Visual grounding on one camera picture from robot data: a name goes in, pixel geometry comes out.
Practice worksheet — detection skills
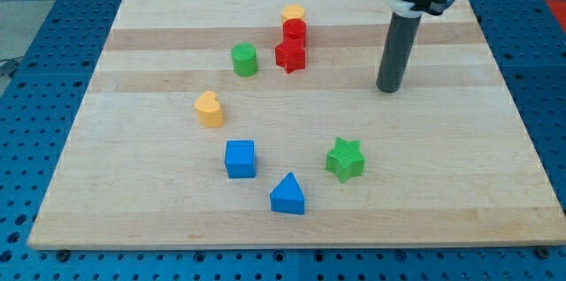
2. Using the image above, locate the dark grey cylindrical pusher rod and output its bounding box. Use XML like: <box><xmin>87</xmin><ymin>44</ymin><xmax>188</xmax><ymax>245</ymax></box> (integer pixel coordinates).
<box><xmin>376</xmin><ymin>13</ymin><xmax>421</xmax><ymax>93</ymax></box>

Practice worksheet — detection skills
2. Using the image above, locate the green star block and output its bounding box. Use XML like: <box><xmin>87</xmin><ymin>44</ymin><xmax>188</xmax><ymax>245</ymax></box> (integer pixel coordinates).
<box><xmin>325</xmin><ymin>137</ymin><xmax>365</xmax><ymax>183</ymax></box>

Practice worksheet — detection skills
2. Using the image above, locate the blue triangle block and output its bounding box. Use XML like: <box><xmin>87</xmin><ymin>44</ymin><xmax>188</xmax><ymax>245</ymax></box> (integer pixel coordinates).
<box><xmin>270</xmin><ymin>172</ymin><xmax>305</xmax><ymax>215</ymax></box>

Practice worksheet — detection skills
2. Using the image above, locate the blue cube block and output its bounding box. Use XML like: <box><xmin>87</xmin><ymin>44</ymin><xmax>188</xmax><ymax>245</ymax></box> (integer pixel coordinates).
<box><xmin>225</xmin><ymin>140</ymin><xmax>256</xmax><ymax>178</ymax></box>

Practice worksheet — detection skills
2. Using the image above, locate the green cylinder block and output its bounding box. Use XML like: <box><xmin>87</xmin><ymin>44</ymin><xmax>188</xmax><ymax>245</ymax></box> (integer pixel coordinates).
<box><xmin>231</xmin><ymin>42</ymin><xmax>258</xmax><ymax>77</ymax></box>

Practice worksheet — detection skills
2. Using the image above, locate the wooden board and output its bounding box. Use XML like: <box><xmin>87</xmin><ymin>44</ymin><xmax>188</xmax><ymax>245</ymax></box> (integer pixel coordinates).
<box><xmin>28</xmin><ymin>0</ymin><xmax>565</xmax><ymax>250</ymax></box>

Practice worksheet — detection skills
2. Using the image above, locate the yellow heart block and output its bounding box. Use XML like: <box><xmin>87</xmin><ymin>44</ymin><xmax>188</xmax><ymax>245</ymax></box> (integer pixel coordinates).
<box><xmin>194</xmin><ymin>90</ymin><xmax>225</xmax><ymax>128</ymax></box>

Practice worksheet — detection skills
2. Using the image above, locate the red cylinder block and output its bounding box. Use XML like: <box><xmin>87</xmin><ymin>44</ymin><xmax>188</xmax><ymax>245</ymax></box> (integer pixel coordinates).
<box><xmin>282</xmin><ymin>19</ymin><xmax>307</xmax><ymax>46</ymax></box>

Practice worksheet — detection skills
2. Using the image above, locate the red star block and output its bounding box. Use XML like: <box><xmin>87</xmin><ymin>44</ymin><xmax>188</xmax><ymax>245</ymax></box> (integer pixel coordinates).
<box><xmin>275</xmin><ymin>38</ymin><xmax>306</xmax><ymax>74</ymax></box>

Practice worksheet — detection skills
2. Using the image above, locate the yellow cylinder block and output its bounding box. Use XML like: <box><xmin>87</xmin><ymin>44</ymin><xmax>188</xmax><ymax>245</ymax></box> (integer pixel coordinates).
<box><xmin>280</xmin><ymin>4</ymin><xmax>306</xmax><ymax>23</ymax></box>

